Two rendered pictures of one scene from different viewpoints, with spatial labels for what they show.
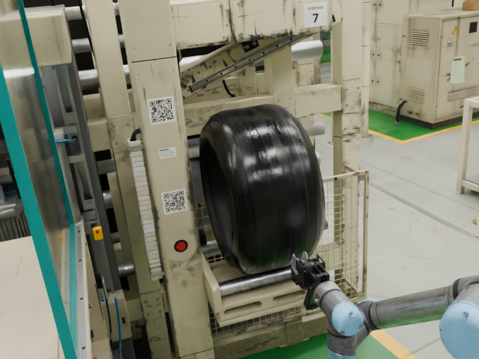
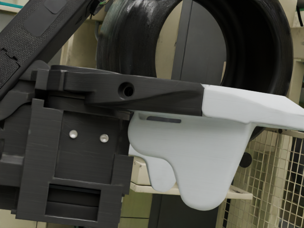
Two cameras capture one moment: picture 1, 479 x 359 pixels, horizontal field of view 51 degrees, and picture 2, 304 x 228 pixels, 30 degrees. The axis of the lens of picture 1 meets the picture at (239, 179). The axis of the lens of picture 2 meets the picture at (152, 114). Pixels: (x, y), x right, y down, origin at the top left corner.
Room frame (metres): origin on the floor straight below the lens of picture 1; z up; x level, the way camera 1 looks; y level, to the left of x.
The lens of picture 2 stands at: (1.24, -1.71, 1.07)
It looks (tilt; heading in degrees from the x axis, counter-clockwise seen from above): 3 degrees down; 82
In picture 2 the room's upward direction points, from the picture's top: 9 degrees clockwise
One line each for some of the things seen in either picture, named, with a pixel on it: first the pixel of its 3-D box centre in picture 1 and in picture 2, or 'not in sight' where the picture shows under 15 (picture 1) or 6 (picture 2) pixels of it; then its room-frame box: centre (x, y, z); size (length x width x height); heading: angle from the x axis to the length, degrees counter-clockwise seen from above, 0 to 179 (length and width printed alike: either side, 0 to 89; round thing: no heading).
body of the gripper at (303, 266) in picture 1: (314, 278); not in sight; (1.21, -0.19, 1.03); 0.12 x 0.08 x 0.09; 16
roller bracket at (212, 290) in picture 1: (203, 269); not in sight; (1.51, 0.15, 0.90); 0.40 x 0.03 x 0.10; 16
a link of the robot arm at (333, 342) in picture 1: (344, 339); not in sight; (1.07, -0.25, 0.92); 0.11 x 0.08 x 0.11; 136
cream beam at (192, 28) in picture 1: (241, 17); not in sight; (1.88, -0.06, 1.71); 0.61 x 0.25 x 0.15; 106
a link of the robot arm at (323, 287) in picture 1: (326, 295); not in sight; (1.13, -0.21, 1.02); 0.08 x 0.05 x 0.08; 106
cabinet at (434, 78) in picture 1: (446, 67); not in sight; (5.87, -2.55, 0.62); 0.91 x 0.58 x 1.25; 115
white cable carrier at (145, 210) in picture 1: (147, 211); not in sight; (1.42, 0.30, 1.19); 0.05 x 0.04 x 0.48; 16
